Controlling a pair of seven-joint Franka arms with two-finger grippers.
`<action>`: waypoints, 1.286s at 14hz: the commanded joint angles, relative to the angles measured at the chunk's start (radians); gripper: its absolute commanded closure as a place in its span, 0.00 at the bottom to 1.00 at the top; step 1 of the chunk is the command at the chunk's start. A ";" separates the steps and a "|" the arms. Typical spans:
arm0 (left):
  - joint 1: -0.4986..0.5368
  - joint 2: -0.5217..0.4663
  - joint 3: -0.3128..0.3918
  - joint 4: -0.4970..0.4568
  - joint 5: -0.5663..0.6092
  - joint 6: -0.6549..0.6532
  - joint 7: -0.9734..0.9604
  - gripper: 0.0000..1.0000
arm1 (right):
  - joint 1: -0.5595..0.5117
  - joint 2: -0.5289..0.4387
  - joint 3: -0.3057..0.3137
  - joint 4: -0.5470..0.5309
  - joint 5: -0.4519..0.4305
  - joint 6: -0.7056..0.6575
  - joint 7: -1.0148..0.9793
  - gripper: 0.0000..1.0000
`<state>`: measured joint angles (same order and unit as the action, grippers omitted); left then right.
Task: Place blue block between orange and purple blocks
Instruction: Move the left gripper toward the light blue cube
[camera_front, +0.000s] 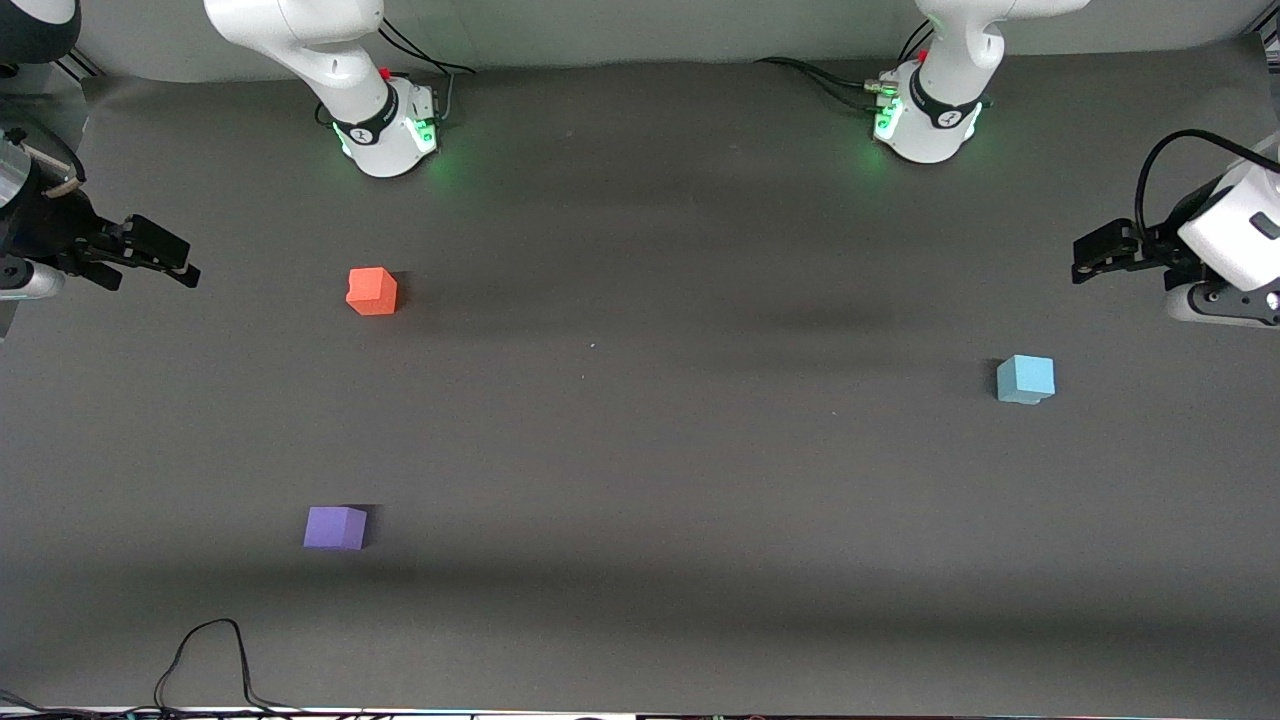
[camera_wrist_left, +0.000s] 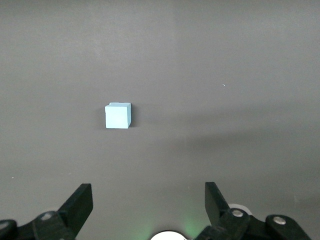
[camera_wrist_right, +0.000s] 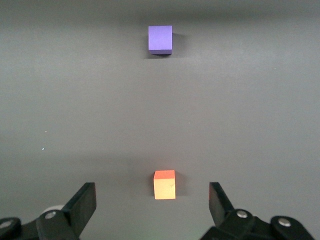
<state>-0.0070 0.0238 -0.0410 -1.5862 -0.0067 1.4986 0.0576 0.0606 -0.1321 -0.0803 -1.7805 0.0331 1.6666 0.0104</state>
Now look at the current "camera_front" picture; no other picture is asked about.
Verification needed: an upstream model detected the light blue foam block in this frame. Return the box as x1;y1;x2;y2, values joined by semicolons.
996;354;1057;405

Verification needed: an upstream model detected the orange foam block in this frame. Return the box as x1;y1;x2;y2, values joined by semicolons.
346;267;399;317

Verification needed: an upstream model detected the purple foam block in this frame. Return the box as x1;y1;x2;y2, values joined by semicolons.
303;506;369;552

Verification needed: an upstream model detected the dark grey table mat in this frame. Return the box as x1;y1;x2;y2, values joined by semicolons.
0;33;1280;717

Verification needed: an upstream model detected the black right base cable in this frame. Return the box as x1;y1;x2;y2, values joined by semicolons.
377;17;478;123

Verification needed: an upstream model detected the black base cable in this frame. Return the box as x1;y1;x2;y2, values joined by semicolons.
754;56;891;105
377;17;478;123

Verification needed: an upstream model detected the black left base cable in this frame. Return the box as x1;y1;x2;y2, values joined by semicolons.
754;56;891;105

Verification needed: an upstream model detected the black looped cable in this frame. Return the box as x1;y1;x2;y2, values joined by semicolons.
153;618;303;716

